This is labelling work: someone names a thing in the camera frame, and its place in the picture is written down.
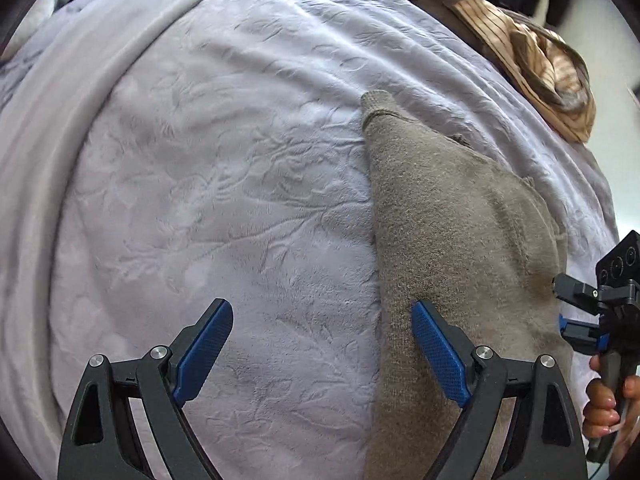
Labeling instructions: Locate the tan striped garment pile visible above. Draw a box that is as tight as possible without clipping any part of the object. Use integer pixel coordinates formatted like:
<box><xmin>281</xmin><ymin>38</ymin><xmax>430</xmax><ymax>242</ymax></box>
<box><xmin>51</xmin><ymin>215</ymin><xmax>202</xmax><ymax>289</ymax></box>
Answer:
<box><xmin>408</xmin><ymin>0</ymin><xmax>597</xmax><ymax>143</ymax></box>

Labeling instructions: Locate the round white pleated cushion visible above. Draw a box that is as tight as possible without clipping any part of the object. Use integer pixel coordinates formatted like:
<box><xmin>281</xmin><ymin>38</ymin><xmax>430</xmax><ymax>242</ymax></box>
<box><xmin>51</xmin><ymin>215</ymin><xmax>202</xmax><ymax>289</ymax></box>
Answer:
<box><xmin>1</xmin><ymin>0</ymin><xmax>55</xmax><ymax>62</ymax></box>

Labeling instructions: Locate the person's right hand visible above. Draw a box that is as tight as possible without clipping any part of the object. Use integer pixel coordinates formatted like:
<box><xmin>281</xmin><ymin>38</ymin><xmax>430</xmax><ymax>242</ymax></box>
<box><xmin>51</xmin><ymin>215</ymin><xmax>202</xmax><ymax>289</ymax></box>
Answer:
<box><xmin>582</xmin><ymin>376</ymin><xmax>640</xmax><ymax>468</ymax></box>

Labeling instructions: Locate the lavender embossed bed blanket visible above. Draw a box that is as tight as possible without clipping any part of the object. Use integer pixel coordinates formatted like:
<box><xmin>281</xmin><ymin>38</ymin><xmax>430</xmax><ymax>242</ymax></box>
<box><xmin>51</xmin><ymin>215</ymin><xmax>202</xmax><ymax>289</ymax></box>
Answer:
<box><xmin>1</xmin><ymin>0</ymin><xmax>617</xmax><ymax>479</ymax></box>

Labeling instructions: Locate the olive brown knit sweater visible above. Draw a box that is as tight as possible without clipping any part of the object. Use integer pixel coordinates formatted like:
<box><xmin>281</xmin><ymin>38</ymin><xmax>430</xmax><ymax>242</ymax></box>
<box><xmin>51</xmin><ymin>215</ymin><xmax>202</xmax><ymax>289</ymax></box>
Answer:
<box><xmin>361</xmin><ymin>90</ymin><xmax>572</xmax><ymax>479</ymax></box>

